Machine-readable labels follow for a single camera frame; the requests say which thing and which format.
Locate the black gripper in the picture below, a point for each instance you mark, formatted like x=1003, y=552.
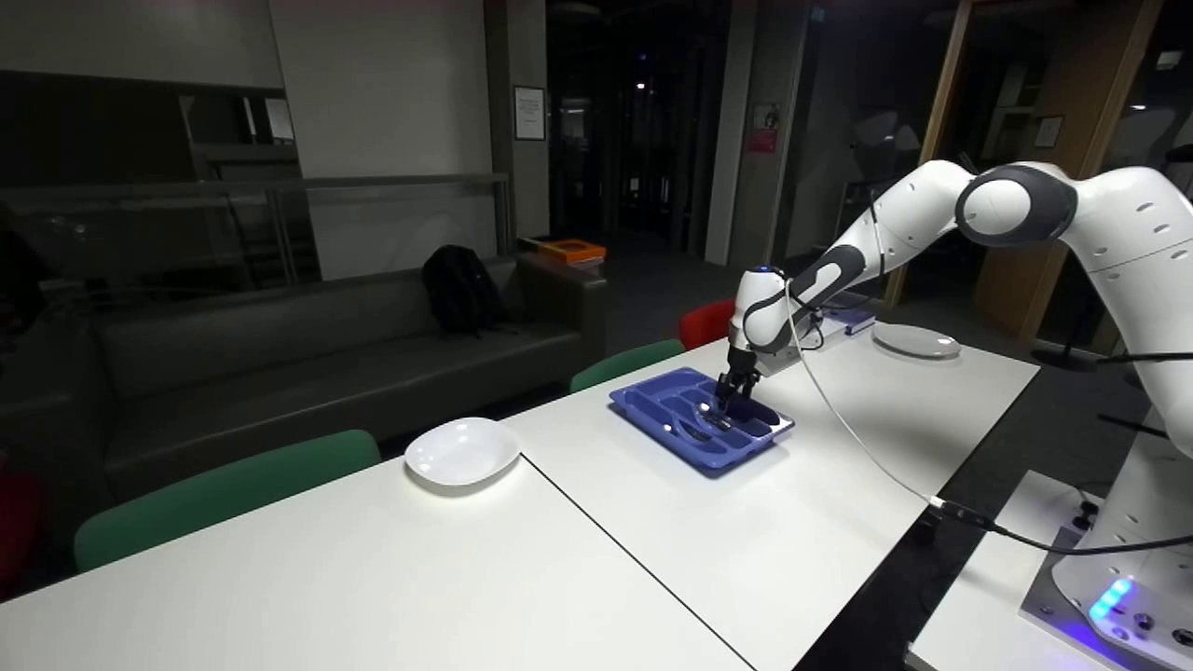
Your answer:
x=743, y=371

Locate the blue plastic cutlery tray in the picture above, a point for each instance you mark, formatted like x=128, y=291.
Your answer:
x=683, y=414

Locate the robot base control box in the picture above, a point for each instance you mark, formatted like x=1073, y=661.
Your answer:
x=1126, y=610

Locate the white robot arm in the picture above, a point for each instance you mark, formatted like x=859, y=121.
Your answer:
x=1132, y=229

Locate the red chair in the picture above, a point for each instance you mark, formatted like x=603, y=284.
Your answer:
x=706, y=327

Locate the blue book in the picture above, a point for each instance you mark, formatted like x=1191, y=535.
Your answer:
x=850, y=318

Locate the grey round plate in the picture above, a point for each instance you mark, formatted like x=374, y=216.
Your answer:
x=914, y=341

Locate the white oval plate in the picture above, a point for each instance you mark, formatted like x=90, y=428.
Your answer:
x=463, y=453

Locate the black backpack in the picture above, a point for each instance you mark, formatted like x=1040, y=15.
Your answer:
x=461, y=291

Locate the grey sofa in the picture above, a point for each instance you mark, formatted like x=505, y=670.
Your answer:
x=128, y=400

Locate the wall notice sign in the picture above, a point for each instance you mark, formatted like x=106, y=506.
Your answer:
x=531, y=118

